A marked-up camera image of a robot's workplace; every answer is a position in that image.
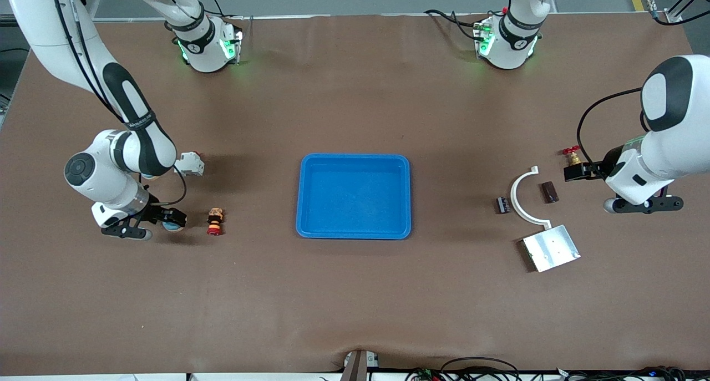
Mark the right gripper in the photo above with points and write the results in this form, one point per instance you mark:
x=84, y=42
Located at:
x=153, y=212

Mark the striped orange emergency stop button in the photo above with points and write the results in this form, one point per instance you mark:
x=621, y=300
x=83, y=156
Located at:
x=214, y=221

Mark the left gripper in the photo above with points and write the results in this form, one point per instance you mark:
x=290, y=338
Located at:
x=599, y=169

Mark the white circuit breaker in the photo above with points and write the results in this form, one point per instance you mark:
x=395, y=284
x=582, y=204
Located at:
x=189, y=164

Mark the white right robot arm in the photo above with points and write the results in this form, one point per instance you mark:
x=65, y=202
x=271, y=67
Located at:
x=39, y=26

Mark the small black connector block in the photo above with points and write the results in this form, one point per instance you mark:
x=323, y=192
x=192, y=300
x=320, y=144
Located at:
x=502, y=205

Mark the aluminium frame post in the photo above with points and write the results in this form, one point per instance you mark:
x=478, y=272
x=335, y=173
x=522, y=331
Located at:
x=675, y=17

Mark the aluminium plate module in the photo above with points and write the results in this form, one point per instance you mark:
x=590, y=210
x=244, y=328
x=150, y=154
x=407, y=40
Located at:
x=552, y=249

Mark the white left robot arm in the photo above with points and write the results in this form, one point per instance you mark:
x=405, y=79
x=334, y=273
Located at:
x=676, y=137

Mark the dark brown rectangular block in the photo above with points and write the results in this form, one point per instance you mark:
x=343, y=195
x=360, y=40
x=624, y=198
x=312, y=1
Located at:
x=550, y=192

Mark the white semicircular bracket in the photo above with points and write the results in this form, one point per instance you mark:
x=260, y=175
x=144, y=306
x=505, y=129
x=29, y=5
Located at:
x=513, y=198

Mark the grey metal mount bracket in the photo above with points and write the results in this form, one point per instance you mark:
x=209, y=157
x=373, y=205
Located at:
x=355, y=367

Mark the blue plastic tray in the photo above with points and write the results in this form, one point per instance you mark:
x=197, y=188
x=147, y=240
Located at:
x=355, y=198

